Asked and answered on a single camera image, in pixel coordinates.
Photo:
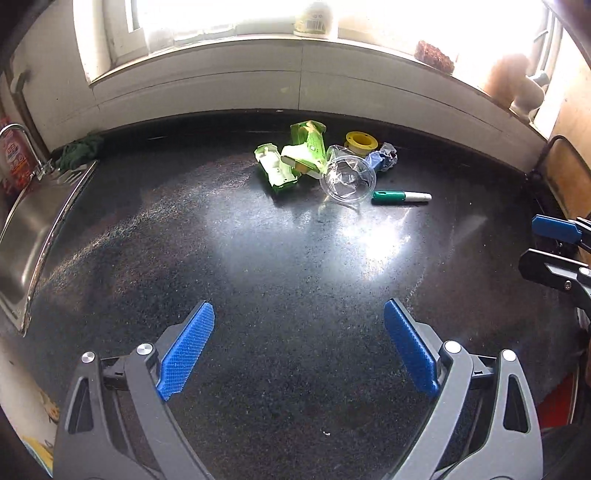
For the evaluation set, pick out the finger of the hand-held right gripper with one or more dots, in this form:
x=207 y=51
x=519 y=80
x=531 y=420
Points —
x=556 y=227
x=549 y=267

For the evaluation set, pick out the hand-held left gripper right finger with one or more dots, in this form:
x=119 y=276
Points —
x=411 y=350

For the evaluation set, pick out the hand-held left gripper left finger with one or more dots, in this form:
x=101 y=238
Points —
x=187 y=350

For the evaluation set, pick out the green and white marker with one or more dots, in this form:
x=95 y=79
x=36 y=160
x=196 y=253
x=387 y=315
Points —
x=392 y=197

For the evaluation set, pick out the clear plastic cup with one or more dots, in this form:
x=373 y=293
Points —
x=348 y=177

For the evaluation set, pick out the small green carton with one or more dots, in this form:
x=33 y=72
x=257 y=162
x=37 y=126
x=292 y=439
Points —
x=277 y=170

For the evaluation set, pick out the torn green carton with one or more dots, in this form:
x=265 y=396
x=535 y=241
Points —
x=309 y=147

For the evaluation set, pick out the wooden cutting board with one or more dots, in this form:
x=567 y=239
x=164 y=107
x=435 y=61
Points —
x=572 y=180

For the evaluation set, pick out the black metal rack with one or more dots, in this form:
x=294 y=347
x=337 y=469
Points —
x=538 y=177

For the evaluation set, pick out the red object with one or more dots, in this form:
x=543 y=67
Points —
x=556 y=404

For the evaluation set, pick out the white stone mortar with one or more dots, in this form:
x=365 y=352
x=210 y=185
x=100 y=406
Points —
x=528 y=99

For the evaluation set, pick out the plywood panel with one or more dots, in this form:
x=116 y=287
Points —
x=572 y=92

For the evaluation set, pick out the grey stone pestle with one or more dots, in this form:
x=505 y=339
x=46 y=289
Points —
x=541 y=79

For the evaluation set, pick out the bamboo utensil holder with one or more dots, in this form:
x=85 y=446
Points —
x=503 y=76

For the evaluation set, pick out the crumpled blue wrapper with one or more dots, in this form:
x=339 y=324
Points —
x=375 y=161

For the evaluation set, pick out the stainless steel sink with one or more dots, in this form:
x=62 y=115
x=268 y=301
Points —
x=32 y=230

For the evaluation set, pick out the yellow tape spool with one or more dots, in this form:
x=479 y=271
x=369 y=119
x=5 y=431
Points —
x=362 y=143

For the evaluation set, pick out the dark green cloth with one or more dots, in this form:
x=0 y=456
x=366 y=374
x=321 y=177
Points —
x=78 y=152

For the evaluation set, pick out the red label bottle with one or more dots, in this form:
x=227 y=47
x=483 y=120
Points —
x=16 y=164

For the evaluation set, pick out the chrome faucet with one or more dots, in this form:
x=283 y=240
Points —
x=23 y=134

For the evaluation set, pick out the white pump soap bottle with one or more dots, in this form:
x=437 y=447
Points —
x=316 y=21

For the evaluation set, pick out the white window frame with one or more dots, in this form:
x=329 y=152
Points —
x=207 y=50

